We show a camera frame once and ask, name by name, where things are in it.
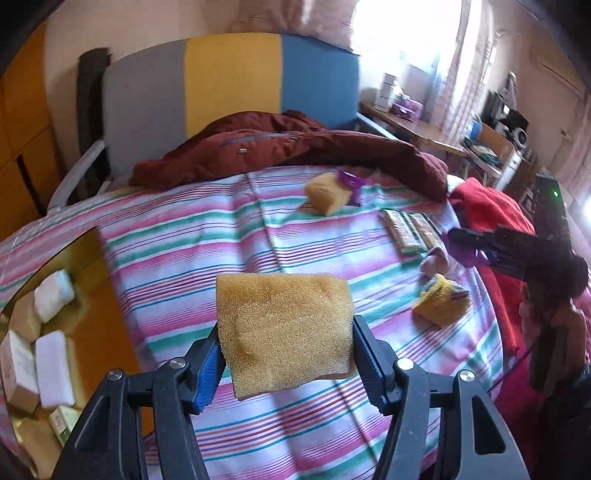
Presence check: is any grey bed frame rail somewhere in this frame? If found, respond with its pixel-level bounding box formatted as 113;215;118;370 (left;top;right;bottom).
46;138;109;213

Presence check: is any purple snack packet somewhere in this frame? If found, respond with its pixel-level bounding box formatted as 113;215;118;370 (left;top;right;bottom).
441;230;492;269
336;168;366;207

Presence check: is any grey yellow blue headboard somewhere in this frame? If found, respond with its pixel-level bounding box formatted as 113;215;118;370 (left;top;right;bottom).
102;32;361;178

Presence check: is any small green carton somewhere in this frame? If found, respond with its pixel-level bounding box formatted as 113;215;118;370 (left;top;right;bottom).
48;405;84;446

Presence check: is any striped bed sheet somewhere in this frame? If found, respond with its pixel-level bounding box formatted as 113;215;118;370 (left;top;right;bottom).
0;164;504;480

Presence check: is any yellow sponge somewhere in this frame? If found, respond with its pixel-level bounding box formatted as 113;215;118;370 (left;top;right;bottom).
215;272;356;401
302;172;354;217

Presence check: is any green-edged cracker packet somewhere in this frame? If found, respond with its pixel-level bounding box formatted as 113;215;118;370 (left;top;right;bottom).
410;212;443;252
379;209;419;254

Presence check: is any gold cardboard box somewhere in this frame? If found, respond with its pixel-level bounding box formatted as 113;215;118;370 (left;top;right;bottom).
0;226;155;467

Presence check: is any person's right hand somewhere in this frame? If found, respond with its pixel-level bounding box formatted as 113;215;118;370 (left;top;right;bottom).
556;295;591;370

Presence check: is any yellow and white sock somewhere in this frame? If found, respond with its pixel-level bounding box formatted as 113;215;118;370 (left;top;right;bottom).
411;273;472;328

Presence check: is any pink striped sock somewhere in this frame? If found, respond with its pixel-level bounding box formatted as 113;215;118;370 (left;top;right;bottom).
419;244;452;278

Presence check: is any brown cardboard box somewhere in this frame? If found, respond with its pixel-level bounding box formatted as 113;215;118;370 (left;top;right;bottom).
475;122;515;162

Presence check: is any purple storage box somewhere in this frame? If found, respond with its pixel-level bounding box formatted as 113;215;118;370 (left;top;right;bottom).
392;99;424;121

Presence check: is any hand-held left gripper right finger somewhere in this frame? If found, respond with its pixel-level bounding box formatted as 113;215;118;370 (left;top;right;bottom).
352;315;532;480

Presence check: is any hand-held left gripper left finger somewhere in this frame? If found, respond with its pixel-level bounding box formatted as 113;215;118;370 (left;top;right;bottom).
51;320;227;480

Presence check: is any black stereo set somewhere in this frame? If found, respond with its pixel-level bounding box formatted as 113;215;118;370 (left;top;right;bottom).
485;90;529;148

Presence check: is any orange wooden wardrobe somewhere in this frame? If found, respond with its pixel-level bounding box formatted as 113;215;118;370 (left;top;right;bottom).
0;23;65;241

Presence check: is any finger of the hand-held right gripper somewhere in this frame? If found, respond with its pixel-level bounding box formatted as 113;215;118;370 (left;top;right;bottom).
485;249;539;281
449;225;539;254

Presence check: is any red blanket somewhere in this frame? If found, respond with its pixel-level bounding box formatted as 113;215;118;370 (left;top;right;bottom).
450;178;536;356

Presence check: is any dark red jacket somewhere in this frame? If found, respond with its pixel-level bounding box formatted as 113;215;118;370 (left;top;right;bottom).
129;110;448;201

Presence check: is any pink curtain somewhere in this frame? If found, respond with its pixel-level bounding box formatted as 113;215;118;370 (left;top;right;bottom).
436;0;497;134

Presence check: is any wooden side desk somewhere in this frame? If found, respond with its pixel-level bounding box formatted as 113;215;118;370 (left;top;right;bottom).
360;102;504;185

